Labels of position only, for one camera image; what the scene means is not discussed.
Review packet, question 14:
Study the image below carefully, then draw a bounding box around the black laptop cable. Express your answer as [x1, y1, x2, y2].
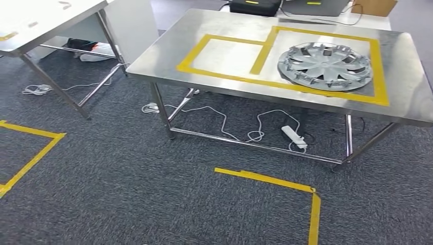
[277, 3, 364, 27]

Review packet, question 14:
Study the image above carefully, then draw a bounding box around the white power strip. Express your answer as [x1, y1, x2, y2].
[280, 125, 308, 150]

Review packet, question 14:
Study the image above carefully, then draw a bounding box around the grey laptop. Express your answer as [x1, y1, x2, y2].
[281, 0, 351, 17]

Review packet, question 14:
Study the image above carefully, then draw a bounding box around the yellow floor tape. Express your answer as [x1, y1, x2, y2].
[214, 167, 322, 245]
[0, 120, 67, 199]

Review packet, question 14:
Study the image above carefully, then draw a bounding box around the silver plastic wheel hubcap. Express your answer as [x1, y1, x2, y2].
[277, 41, 373, 92]

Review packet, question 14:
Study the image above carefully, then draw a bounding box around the white cabinet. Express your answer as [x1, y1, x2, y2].
[27, 0, 160, 65]

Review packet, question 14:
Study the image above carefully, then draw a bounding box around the brown cardboard box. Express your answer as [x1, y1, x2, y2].
[351, 0, 399, 17]

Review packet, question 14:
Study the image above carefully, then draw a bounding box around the long white cable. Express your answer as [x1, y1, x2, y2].
[141, 102, 309, 155]

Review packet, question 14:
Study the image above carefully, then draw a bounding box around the steel workbench table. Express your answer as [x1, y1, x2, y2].
[126, 8, 433, 173]

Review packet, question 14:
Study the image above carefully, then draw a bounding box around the steel side table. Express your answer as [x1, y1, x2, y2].
[0, 0, 130, 120]

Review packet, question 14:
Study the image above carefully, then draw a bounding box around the dark bag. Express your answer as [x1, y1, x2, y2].
[63, 38, 100, 58]

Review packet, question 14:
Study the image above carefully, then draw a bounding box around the white plastic bag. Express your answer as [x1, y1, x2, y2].
[79, 43, 122, 63]

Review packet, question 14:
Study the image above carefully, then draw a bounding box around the black zip case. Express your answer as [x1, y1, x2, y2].
[229, 0, 282, 17]

